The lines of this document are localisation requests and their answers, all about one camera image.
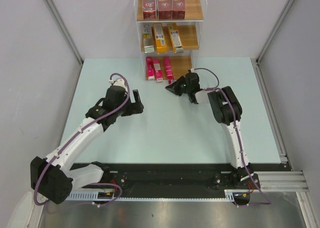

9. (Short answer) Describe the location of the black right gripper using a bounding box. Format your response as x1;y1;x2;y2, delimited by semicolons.
166;76;192;96

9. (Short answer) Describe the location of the pink Be You toothpaste box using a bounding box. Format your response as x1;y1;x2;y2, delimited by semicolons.
146;57;155;81

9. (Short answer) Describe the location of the orange toothpaste box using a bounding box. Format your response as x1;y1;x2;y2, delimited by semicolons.
152;24;168;54
167;23;184;54

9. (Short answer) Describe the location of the silver gold R.O toothpaste box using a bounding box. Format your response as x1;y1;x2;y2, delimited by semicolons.
142;24;155;53

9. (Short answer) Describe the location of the red 3D toothpaste box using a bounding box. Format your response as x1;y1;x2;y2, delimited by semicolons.
171;0;186;20

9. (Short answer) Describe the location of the red foil toothpaste box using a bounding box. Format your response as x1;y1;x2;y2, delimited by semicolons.
142;0;157;20

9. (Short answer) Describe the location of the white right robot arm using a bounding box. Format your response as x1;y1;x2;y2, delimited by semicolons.
165;70;254;188

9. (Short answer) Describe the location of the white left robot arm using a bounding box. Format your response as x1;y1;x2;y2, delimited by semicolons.
30;85;144;205

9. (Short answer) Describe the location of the acrylic three-tier wooden shelf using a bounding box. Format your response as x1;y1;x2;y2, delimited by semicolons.
134;0;208;83

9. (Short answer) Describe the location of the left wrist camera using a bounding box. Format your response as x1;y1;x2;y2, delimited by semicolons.
108;78;127;89

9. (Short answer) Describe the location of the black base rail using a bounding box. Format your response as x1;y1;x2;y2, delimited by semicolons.
72;162;293;201

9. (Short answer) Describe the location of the white cable duct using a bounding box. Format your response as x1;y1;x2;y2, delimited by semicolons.
66;186;250;202

